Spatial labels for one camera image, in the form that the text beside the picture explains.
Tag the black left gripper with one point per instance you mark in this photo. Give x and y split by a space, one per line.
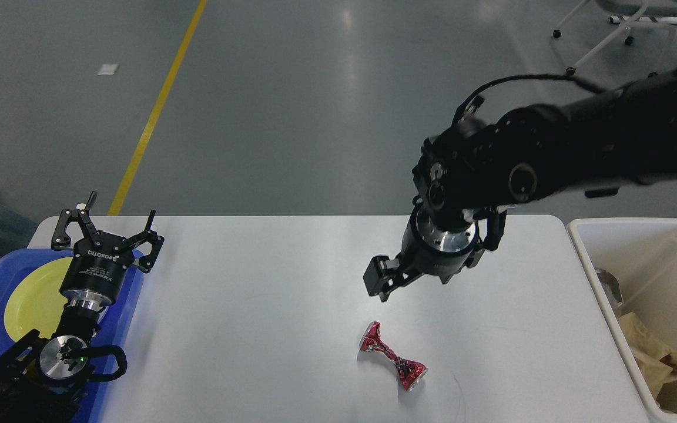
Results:
94 276

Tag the crushed red can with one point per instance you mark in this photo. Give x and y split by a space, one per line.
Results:
409 372

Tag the white plastic bin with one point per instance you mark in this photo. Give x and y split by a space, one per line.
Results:
642 255

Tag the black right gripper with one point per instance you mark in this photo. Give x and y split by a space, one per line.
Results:
426 250

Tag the large brown paper bag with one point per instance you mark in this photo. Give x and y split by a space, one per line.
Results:
656 360

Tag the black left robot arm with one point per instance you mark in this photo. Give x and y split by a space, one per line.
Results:
55 378

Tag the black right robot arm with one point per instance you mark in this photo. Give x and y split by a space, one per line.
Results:
468 176

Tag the white office chair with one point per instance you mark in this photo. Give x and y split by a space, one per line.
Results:
628 16

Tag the yellow plastic plate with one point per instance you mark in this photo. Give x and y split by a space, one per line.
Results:
36 302

